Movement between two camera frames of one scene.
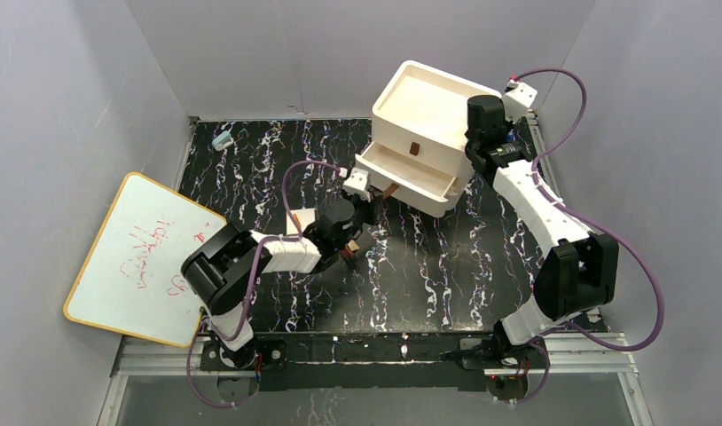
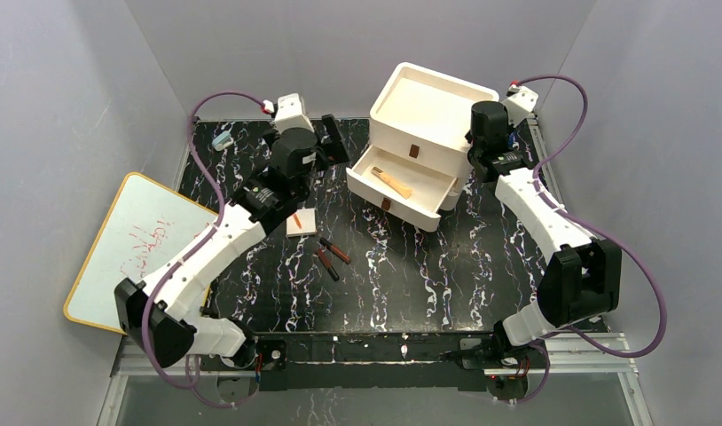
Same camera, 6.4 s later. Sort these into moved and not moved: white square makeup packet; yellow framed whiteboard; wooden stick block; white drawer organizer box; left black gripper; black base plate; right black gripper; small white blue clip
Moved: left black gripper; white drawer organizer box; wooden stick block
Not moved: right black gripper; black base plate; yellow framed whiteboard; white square makeup packet; small white blue clip
